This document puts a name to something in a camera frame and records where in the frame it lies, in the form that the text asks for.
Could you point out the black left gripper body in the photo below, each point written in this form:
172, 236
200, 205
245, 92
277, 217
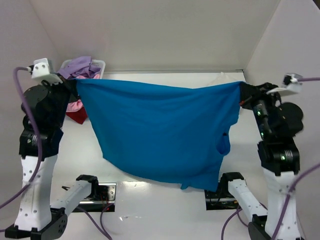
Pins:
66, 83

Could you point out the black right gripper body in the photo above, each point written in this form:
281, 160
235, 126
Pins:
252, 91

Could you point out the blue t shirt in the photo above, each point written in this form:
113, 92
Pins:
163, 133

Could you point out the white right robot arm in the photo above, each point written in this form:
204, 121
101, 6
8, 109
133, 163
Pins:
278, 123

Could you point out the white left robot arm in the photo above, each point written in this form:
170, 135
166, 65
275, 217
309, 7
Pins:
38, 218

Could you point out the pink t shirt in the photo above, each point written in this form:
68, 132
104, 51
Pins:
73, 107

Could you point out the red t shirt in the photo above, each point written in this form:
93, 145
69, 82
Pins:
79, 116

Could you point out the lavender t shirt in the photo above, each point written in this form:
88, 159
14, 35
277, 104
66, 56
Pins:
80, 68

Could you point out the white plastic laundry basket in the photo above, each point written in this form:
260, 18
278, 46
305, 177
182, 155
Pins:
98, 63

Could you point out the white folded t shirt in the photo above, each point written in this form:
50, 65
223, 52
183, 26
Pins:
221, 79

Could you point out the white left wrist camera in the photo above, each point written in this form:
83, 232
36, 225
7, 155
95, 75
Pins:
42, 70

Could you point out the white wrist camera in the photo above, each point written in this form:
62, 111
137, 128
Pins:
42, 70
291, 85

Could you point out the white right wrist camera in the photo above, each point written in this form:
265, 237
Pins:
291, 85

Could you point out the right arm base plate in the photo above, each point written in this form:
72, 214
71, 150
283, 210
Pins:
220, 199

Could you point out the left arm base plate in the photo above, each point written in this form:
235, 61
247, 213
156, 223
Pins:
106, 195

